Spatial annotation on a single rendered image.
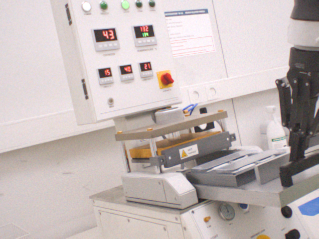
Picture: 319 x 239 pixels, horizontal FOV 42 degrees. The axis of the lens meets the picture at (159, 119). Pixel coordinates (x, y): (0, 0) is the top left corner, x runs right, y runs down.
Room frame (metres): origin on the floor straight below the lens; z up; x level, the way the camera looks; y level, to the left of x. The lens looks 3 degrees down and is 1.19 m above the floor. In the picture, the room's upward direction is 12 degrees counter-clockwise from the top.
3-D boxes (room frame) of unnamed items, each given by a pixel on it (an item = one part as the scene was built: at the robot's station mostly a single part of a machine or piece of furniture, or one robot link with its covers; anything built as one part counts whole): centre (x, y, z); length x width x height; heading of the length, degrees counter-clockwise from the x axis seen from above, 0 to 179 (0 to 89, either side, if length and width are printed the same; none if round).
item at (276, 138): (1.85, -0.50, 0.92); 0.09 x 0.08 x 0.25; 6
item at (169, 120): (1.19, -0.03, 1.08); 0.31 x 0.24 x 0.13; 125
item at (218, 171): (0.93, -0.19, 0.99); 0.18 x 0.06 x 0.02; 125
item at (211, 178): (0.97, -0.16, 0.98); 0.20 x 0.17 x 0.03; 125
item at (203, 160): (1.17, -0.19, 0.96); 0.26 x 0.05 x 0.07; 35
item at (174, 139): (1.16, -0.04, 1.07); 0.22 x 0.17 x 0.10; 125
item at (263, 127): (1.97, -0.61, 0.88); 0.25 x 0.20 x 0.17; 26
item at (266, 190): (0.93, -0.19, 0.97); 0.30 x 0.22 x 0.08; 35
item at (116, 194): (1.18, -0.01, 0.93); 0.46 x 0.35 x 0.01; 35
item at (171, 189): (1.02, 0.04, 0.96); 0.25 x 0.05 x 0.07; 35
